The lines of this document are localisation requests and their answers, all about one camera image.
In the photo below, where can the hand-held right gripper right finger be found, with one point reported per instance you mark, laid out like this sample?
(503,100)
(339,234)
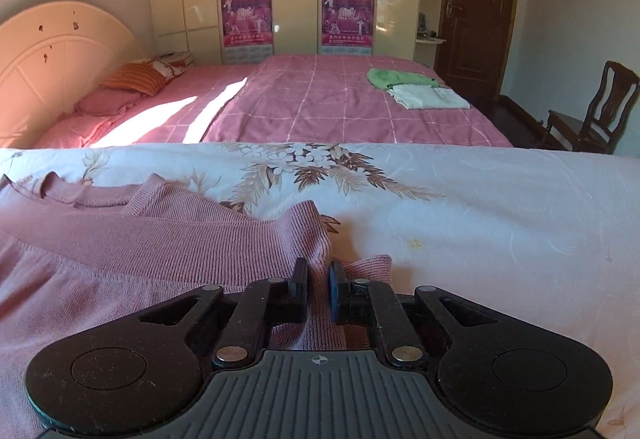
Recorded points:
(341,290)

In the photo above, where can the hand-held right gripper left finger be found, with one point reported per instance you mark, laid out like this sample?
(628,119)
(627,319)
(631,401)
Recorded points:
(299,284)

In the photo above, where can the pink knit sweater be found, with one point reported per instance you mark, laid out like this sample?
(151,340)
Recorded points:
(150,259)

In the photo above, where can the floral white bed sheet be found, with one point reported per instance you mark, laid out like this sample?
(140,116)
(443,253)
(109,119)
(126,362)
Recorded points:
(475,229)

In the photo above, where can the pink checked blanket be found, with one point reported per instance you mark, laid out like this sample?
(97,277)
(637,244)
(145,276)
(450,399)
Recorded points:
(340,104)

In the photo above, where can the white folded cloth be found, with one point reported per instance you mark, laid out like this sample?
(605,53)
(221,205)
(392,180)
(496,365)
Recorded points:
(430,98)

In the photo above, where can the green folded cloth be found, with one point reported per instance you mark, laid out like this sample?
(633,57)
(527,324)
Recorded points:
(400,77)

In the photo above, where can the pink bed sheet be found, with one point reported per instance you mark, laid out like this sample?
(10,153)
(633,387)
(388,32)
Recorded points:
(170,104)

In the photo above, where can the stack of books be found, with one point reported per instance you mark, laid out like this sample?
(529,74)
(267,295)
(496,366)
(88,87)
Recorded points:
(177,58)

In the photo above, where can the orange striped pillow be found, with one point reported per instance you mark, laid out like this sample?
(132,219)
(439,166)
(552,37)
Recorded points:
(134,78)

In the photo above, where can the pink pillow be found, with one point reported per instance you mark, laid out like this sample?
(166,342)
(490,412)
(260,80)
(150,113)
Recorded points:
(107,101)

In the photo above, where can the dark wooden chair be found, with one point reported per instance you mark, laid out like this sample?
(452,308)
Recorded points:
(600,114)

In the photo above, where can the dark wooden door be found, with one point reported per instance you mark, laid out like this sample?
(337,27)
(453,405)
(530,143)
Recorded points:
(482,4)

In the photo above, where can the cream rounded headboard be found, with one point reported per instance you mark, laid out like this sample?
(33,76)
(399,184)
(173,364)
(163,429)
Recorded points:
(55,54)

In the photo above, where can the purple wall poster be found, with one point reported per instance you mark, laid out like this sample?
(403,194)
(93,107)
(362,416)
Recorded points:
(348,19)
(247,19)

